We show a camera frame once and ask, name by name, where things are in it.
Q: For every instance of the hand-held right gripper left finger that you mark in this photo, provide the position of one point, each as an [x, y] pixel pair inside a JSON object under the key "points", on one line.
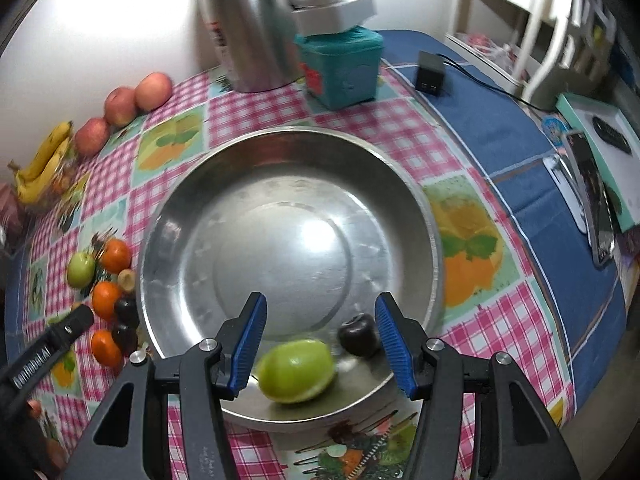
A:
{"points": [[247, 345]]}

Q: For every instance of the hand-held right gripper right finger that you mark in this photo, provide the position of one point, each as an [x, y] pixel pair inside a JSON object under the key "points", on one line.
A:
{"points": [[395, 350]]}

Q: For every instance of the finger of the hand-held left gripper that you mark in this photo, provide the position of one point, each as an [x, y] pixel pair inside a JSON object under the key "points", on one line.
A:
{"points": [[75, 322]]}

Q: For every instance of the dark plum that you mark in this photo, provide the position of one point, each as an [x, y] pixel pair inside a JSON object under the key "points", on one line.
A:
{"points": [[357, 335], [126, 311], [125, 338]]}

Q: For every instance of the orange tangerine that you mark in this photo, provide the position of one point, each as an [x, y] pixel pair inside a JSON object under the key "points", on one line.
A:
{"points": [[116, 256], [106, 349], [106, 300]]}

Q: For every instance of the green jujube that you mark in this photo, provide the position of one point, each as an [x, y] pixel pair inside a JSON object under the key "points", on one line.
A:
{"points": [[81, 269], [295, 372]]}

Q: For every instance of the stainless steel bowl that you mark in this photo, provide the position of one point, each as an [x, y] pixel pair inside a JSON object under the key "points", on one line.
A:
{"points": [[300, 240]]}

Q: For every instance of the small brown kiwi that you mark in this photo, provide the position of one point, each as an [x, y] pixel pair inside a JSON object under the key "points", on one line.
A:
{"points": [[126, 280]]}

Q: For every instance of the clear plastic fruit box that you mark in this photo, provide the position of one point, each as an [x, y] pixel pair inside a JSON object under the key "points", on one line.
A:
{"points": [[65, 185]]}

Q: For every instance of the yellow banana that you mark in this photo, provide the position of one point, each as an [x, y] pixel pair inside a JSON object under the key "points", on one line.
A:
{"points": [[42, 182], [47, 152]]}

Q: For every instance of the red apple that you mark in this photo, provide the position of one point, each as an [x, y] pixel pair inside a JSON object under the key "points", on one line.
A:
{"points": [[153, 91], [91, 136], [120, 106]]}

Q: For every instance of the pink checked tablecloth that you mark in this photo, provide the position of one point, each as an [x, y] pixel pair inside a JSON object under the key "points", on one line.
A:
{"points": [[240, 115]]}

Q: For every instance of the blue tablecloth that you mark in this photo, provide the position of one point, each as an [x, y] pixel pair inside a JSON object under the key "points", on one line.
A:
{"points": [[500, 125]]}

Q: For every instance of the black smartphone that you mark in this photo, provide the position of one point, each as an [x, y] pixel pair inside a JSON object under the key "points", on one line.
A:
{"points": [[595, 195]]}

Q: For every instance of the round blue sticker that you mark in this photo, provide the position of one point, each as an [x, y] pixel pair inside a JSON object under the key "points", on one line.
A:
{"points": [[555, 127]]}

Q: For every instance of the black power adapter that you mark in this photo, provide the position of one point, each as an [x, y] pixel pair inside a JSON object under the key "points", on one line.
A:
{"points": [[430, 72]]}

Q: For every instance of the teal and white box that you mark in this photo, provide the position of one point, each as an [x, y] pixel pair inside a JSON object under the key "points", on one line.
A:
{"points": [[582, 110]]}

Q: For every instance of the clear plastic bag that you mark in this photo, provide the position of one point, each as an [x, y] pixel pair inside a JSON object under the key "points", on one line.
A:
{"points": [[492, 52]]}

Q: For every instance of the stainless steel thermos jug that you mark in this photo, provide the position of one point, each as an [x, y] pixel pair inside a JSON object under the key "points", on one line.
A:
{"points": [[250, 25]]}

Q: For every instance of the white charger block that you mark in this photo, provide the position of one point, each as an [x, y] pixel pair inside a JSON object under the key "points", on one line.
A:
{"points": [[340, 15]]}

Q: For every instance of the white chair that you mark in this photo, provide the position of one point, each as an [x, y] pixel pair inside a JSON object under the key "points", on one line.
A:
{"points": [[542, 35]]}

